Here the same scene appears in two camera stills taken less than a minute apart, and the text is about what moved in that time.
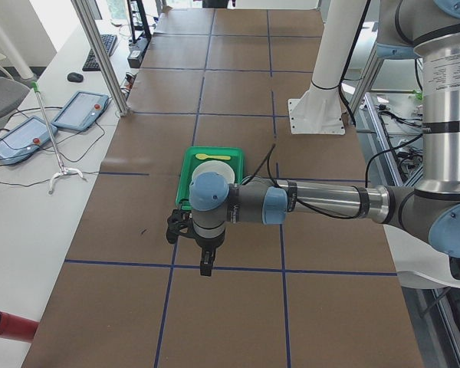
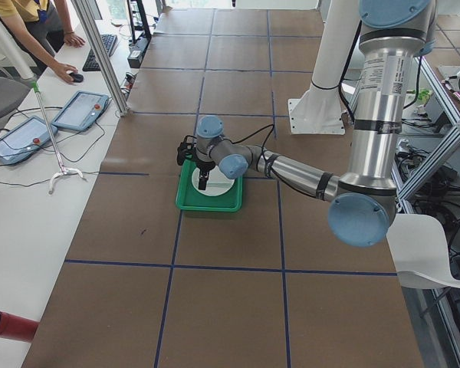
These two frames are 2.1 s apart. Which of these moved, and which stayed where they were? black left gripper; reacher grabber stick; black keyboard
Moved: black left gripper
Stayed: black keyboard; reacher grabber stick
